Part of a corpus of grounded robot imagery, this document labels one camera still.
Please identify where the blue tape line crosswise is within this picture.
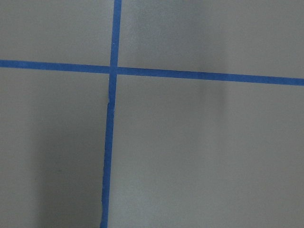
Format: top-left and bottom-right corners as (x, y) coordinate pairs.
(0, 60), (304, 86)

